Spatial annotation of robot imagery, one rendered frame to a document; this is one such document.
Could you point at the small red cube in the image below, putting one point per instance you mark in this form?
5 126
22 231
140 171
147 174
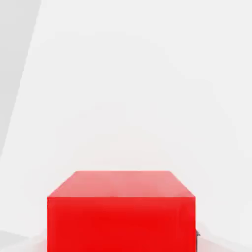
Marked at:
121 222

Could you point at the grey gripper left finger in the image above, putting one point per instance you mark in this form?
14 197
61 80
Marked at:
41 245

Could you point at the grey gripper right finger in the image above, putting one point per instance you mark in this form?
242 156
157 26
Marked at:
200 246

